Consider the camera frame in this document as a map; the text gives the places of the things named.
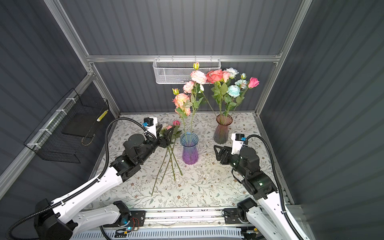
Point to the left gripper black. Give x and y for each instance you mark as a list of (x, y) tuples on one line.
[(162, 141)]

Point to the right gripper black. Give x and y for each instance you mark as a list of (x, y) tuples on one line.
[(227, 151)]

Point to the pink glass vase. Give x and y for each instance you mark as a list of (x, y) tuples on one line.
[(222, 131)]

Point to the blue purple glass vase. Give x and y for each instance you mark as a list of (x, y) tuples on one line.
[(190, 154)]

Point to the peach spray rose stem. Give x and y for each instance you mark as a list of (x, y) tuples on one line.
[(188, 102)]

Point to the white cream rose stem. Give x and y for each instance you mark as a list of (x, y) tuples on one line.
[(202, 92)]

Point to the single dark pink bud stem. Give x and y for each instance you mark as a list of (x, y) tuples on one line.
[(252, 83)]

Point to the red pink rose stem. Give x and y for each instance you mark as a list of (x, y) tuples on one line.
[(215, 78)]

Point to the light pink rose stem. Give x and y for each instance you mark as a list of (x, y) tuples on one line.
[(226, 76)]

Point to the white spray rose stem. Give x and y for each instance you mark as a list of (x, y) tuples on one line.
[(235, 94)]

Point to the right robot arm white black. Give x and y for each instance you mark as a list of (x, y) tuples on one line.
[(264, 192)]

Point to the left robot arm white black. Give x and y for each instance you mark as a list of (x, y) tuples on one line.
[(64, 217)]

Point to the small pink spray roses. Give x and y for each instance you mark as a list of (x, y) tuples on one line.
[(172, 166)]

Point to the small magenta spray stem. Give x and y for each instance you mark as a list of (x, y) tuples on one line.
[(159, 174)]

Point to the floral patterned table mat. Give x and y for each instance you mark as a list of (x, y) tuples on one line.
[(204, 184)]

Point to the yellow tube in basket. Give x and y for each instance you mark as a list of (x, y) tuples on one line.
[(102, 115)]

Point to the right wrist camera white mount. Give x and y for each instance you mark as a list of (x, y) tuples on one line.
[(238, 141)]

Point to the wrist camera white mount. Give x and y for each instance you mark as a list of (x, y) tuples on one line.
[(238, 141), (150, 124)]

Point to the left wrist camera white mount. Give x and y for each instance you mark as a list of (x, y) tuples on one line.
[(150, 124)]

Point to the white wire mesh basket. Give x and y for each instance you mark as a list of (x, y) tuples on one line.
[(180, 72)]

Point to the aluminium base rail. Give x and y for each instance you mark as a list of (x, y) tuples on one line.
[(180, 223)]

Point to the black wire basket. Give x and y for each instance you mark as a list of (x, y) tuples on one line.
[(69, 133)]

